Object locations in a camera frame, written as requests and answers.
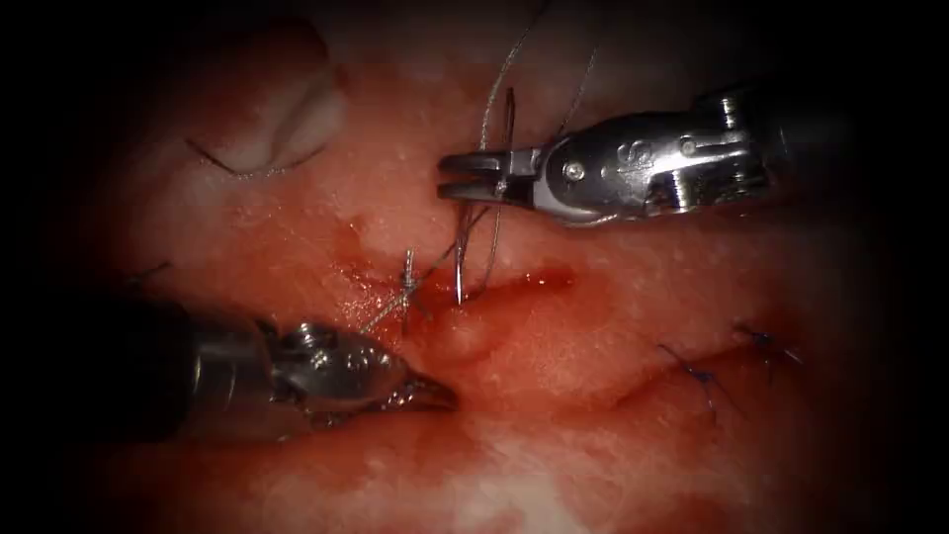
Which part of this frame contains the right arm needle driver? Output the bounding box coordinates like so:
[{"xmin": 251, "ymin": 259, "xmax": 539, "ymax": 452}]
[{"xmin": 530, "ymin": 83, "xmax": 781, "ymax": 229}]

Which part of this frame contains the left arm needle driver jaw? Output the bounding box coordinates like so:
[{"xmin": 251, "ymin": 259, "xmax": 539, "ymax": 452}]
[{"xmin": 388, "ymin": 375, "xmax": 461, "ymax": 413}]

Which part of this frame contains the left arm needle driver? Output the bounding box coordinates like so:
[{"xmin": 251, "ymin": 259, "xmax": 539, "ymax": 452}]
[{"xmin": 255, "ymin": 318, "xmax": 413, "ymax": 418}]

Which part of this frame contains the right arm needle driver jaw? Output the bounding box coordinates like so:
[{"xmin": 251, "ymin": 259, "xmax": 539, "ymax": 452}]
[
  {"xmin": 435, "ymin": 177, "xmax": 537, "ymax": 209},
  {"xmin": 437, "ymin": 145, "xmax": 548, "ymax": 179}
]

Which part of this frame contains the blue thread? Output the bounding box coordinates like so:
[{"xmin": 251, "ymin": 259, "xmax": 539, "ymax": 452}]
[{"xmin": 359, "ymin": 0, "xmax": 602, "ymax": 335}]

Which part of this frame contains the curved steel needle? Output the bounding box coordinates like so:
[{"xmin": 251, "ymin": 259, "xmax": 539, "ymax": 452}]
[{"xmin": 453, "ymin": 85, "xmax": 518, "ymax": 307}]

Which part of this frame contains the tissue pad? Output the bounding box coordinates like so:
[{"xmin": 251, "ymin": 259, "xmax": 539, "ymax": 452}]
[{"xmin": 73, "ymin": 14, "xmax": 891, "ymax": 534}]

